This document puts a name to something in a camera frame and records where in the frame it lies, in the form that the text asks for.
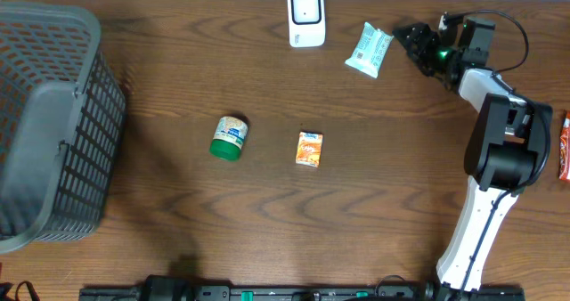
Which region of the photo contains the mint green wipes pack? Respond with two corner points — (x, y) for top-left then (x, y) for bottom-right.
(345, 22), (394, 78)

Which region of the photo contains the red Top chocolate bar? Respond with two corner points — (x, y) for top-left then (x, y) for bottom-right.
(558, 110), (570, 182)

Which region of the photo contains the orange tissue pack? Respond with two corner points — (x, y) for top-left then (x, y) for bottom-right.
(295, 132), (323, 167)

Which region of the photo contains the green lid jar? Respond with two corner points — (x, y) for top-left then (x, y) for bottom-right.
(209, 116), (248, 161)

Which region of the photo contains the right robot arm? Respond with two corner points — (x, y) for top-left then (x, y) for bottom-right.
(393, 11), (552, 300)

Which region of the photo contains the white barcode scanner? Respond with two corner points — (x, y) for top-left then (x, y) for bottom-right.
(287, 0), (326, 48)

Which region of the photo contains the grey plastic basket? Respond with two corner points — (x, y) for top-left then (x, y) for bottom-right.
(1, 2), (126, 253)

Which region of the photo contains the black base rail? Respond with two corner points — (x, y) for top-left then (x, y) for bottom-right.
(78, 284), (527, 301)

